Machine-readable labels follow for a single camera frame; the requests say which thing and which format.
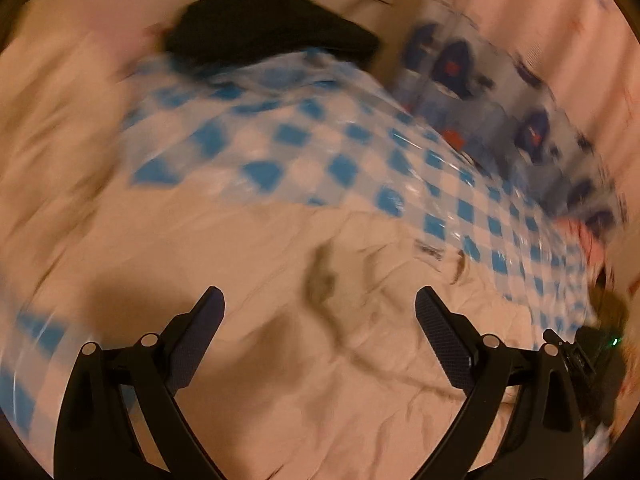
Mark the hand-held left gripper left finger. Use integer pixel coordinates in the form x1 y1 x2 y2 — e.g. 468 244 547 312
54 286 227 480

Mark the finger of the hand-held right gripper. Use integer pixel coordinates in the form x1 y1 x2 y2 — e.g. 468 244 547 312
542 329 583 376

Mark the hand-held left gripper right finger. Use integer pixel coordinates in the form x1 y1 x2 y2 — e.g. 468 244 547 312
415 286 586 480

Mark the white quilted jacket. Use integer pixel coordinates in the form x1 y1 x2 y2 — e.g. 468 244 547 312
0 25 601 480

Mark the pink cloth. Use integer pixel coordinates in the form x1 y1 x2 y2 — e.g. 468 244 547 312
559 217 610 267

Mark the blue checkered sheet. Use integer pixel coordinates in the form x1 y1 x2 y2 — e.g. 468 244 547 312
0 47 601 441

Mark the whale print curtain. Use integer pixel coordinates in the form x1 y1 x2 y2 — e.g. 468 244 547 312
395 5 632 233

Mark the pink printed curtain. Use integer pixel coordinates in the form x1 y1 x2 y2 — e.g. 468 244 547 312
465 0 640 211

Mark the dark cloth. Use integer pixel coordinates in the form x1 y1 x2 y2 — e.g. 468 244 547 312
165 0 381 68

